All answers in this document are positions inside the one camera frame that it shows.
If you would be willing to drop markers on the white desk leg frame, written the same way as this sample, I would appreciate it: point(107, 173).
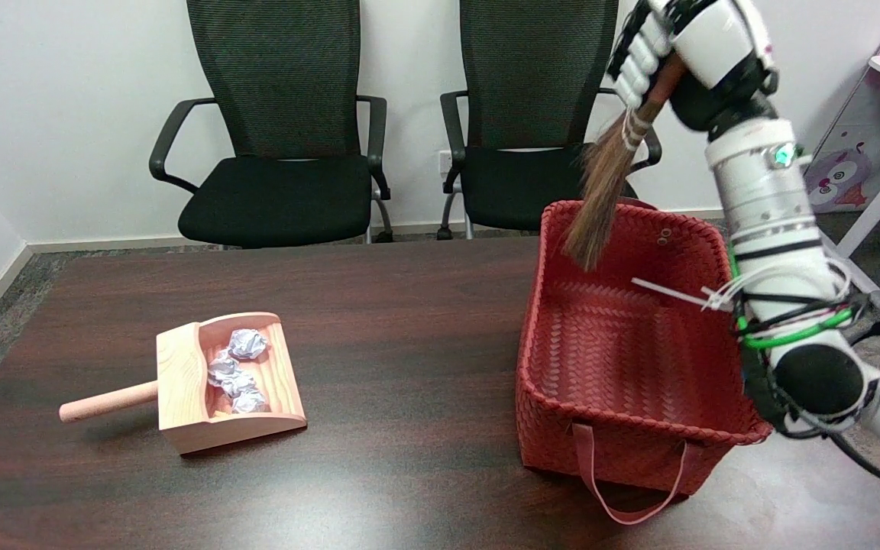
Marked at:
point(868, 221)

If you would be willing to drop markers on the red woven basket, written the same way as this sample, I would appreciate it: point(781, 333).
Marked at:
point(600, 382)

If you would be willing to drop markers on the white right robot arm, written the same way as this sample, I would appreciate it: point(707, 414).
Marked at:
point(772, 221)

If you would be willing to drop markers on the white wall socket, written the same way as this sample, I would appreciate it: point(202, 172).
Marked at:
point(444, 162)

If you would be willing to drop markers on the black mesh office chair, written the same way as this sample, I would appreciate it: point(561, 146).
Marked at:
point(272, 191)
point(524, 183)

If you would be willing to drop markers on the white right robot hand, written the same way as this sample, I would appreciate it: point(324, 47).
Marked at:
point(715, 53)

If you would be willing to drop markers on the wooden dustpan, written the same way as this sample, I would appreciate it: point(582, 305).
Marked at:
point(188, 382)

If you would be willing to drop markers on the white zip tie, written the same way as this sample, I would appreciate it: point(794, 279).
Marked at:
point(669, 292)

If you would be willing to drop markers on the brown straw hand broom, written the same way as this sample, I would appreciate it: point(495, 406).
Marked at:
point(600, 198)

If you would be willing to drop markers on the crumpled silver paper ball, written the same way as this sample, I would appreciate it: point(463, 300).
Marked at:
point(239, 382)
point(250, 401)
point(220, 369)
point(247, 344)

